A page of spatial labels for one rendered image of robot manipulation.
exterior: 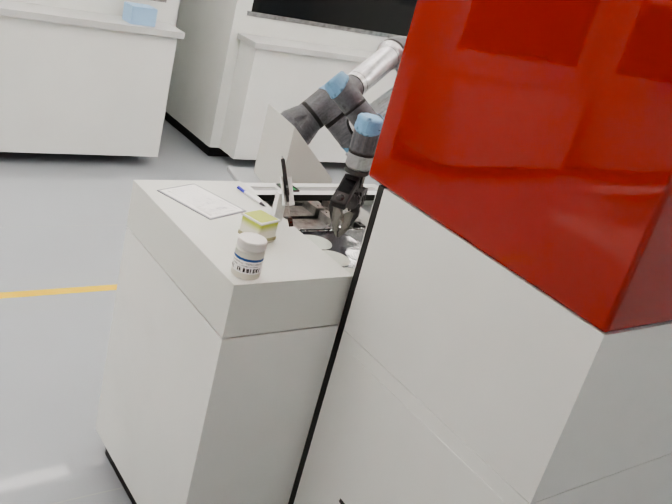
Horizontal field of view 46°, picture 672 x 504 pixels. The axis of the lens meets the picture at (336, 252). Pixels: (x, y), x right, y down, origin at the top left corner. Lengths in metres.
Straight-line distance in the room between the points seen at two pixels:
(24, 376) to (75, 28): 2.36
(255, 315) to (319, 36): 4.13
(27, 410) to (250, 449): 1.03
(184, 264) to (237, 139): 3.50
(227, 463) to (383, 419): 0.45
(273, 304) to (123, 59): 3.26
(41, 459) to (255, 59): 3.33
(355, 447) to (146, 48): 3.43
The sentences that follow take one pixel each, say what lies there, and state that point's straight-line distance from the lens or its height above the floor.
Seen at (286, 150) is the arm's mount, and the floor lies 1.00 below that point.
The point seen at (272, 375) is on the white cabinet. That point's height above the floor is 0.69.
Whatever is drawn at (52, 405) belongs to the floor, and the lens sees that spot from 2.99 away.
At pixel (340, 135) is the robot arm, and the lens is 2.88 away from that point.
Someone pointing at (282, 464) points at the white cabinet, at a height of 0.36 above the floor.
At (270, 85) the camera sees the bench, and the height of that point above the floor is 0.62.
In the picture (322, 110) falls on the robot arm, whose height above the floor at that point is 1.14.
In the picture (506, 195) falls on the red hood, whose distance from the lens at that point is 1.64.
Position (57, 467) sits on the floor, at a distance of 2.74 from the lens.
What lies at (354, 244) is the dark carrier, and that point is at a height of 0.90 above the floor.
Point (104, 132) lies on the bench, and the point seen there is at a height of 0.23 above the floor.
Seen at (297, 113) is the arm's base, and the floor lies 1.11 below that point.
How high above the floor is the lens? 1.79
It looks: 23 degrees down
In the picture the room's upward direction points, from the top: 15 degrees clockwise
